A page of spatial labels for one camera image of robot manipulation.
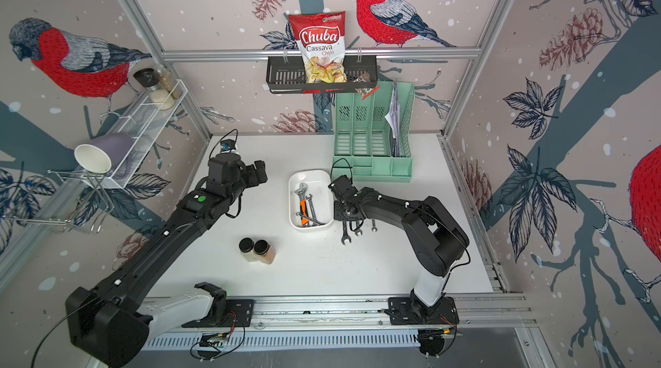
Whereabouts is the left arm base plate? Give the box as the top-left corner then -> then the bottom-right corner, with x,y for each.
182,298 -> 256,328

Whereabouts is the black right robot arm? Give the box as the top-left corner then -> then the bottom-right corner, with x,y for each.
329,175 -> 472,325

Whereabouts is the small snack packet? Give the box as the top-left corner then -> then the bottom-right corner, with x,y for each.
354,73 -> 380,99

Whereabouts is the green plastic file organizer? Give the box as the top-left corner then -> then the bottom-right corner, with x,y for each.
332,82 -> 415,183

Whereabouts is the black lid white jar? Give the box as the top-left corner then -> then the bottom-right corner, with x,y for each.
134,68 -> 176,111

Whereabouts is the chrome wire cup rack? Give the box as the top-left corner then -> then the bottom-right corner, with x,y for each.
1,169 -> 118,234

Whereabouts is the clear glass jar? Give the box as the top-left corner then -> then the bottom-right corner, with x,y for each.
156,65 -> 181,99

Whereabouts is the white plastic storage box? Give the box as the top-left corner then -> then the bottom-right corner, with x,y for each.
287,169 -> 334,233

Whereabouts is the black wire hanging basket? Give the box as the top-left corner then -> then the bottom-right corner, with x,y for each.
265,55 -> 379,95

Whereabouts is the purple white paper cup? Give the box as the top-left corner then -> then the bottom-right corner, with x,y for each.
74,133 -> 134,175

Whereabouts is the white wire wall shelf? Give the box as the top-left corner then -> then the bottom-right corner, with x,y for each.
102,79 -> 189,189

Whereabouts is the orange handled adjustable wrench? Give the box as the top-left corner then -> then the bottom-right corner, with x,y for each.
294,182 -> 322,227

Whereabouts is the silver combination wrench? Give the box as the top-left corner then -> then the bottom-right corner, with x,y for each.
349,220 -> 364,236

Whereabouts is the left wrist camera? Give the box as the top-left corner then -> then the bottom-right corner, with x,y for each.
219,139 -> 238,154

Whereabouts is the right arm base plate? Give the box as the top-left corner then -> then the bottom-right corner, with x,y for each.
383,295 -> 459,326

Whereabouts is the red Chuba chips bag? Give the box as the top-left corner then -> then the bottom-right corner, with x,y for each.
289,12 -> 348,84

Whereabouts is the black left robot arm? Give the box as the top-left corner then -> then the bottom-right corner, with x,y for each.
65,153 -> 268,367

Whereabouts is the silver ring end wrench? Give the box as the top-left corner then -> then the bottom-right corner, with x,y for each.
306,194 -> 321,225

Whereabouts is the black lid orange spice jar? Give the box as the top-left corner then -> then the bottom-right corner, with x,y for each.
253,239 -> 275,265

